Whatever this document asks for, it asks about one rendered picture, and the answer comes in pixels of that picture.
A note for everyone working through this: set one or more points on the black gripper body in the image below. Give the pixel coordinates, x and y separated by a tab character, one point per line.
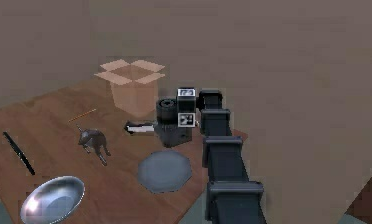
172	135

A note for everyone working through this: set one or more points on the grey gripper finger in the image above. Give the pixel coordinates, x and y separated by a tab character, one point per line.
140	132
140	123

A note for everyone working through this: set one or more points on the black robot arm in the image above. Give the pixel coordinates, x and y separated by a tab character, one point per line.
227	160

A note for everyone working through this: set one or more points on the open brown cardboard box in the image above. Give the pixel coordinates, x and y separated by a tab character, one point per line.
135	90

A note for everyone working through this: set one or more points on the grey round plate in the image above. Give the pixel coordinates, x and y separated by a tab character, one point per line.
164	171

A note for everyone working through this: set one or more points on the grey dog figurine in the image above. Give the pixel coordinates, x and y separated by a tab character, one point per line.
94	140

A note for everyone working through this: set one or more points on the shiny silver metal bowl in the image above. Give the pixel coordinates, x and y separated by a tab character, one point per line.
52	201

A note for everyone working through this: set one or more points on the black pen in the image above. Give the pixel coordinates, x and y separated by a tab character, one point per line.
19	153

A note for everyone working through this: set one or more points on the brown wooden furniture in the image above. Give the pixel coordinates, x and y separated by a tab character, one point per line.
365	200

